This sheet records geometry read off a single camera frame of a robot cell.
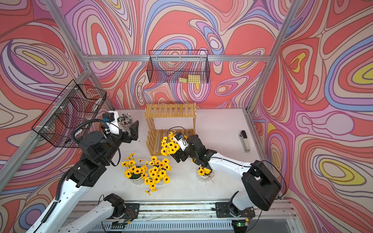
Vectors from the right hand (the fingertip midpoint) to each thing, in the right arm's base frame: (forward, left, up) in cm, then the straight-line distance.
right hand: (177, 151), depth 83 cm
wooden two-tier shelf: (+31, +13, -5) cm, 34 cm away
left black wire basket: (+18, +52, +24) cm, 60 cm away
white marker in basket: (+5, +51, +16) cm, 53 cm away
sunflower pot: (-4, +3, +13) cm, 14 cm away
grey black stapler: (+10, -45, -8) cm, 46 cm away
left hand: (+1, +19, +28) cm, 34 cm away
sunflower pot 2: (-14, +10, +4) cm, 18 cm away
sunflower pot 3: (-13, +21, +4) cm, 26 cm away
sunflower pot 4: (-14, -15, +1) cm, 21 cm away
